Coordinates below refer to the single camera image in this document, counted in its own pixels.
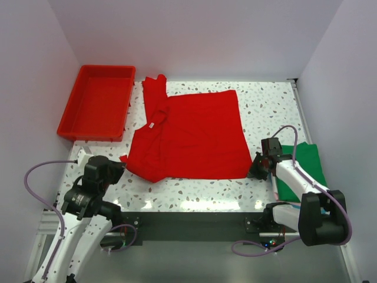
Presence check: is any red t-shirt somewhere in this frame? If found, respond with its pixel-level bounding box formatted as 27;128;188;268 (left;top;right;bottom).
127;74;252;183

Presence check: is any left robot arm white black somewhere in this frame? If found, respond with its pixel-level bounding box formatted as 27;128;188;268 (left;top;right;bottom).
30;156;126;282

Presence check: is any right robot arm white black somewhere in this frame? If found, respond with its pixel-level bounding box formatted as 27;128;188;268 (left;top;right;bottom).
248;137;352;246

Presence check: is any folded green t-shirt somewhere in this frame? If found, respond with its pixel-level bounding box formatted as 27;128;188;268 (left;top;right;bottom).
276;141;328;203

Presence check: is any red plastic bin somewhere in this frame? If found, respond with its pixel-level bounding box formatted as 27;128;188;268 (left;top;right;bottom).
57;65;136;142

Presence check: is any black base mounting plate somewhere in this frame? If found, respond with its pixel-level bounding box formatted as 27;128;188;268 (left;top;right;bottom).
100;212;294;248

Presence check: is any folded teal t-shirt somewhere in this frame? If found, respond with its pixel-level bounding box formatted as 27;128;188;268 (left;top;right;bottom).
292;204;329;214

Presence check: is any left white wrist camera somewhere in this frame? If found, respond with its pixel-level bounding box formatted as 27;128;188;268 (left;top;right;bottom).
77;146;93;170

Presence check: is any aluminium frame rail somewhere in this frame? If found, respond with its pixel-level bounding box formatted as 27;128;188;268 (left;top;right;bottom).
22;191;360;283

